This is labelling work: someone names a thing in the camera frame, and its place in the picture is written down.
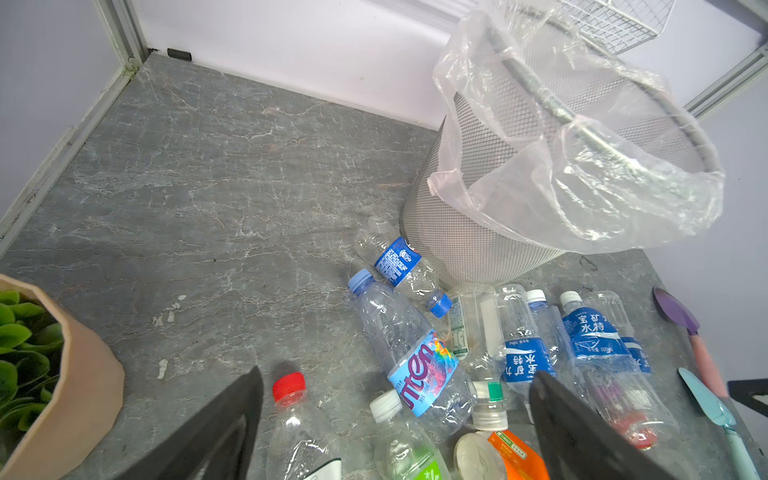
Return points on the blue label bottle white cap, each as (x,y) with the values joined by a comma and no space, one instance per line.
(611,378)

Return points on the green plant in beige pot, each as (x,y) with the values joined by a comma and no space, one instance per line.
(61,386)

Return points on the clear bottle red cap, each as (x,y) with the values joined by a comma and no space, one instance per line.
(303,444)

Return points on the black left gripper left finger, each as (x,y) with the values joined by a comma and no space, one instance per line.
(216,443)

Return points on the clear plastic bin liner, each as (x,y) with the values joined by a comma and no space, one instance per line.
(576,144)

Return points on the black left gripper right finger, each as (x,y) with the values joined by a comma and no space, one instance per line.
(576,443)

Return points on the clear bottle blue label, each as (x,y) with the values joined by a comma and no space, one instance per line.
(525,351)

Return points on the teal garden trowel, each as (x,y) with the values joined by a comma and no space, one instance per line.
(719,414)

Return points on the orange label bottle yellow cap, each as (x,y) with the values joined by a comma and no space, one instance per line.
(497,455)

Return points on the grey mesh waste bin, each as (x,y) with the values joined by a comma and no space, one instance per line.
(480,228)

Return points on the small bottle dark blue cap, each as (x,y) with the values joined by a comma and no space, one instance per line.
(380,244)

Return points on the clear bottle colourful label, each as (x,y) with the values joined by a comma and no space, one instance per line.
(426,375)

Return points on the clear bottle green label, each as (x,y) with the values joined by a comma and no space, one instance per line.
(403,450)

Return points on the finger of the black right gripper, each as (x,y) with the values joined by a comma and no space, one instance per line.
(751,393)

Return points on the blue label bottle lying right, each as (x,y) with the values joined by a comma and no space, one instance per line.
(611,306)

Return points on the white wire wall shelf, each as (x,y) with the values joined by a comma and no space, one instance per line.
(620,25)

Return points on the aluminium frame enclosure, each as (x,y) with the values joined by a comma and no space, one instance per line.
(64,64)

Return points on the slim clear bottle white cap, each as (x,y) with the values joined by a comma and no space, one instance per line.
(550,328)

